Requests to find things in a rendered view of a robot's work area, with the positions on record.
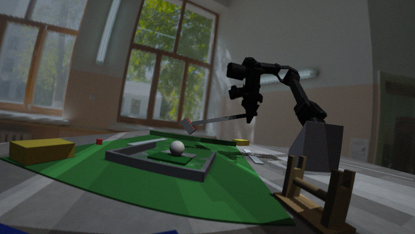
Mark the green flat mat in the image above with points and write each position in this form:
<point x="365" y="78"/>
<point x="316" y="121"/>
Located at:
<point x="232" y="191"/>

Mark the white golf ball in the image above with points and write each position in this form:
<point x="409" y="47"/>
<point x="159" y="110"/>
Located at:
<point x="177" y="148"/>

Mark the yellow rectangular block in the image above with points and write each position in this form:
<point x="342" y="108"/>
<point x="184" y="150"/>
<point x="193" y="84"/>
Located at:
<point x="28" y="152"/>
<point x="241" y="142"/>

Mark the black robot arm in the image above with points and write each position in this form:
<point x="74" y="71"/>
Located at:
<point x="250" y="69"/>

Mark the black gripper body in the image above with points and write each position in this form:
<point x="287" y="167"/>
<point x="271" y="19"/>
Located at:
<point x="252" y="95"/>

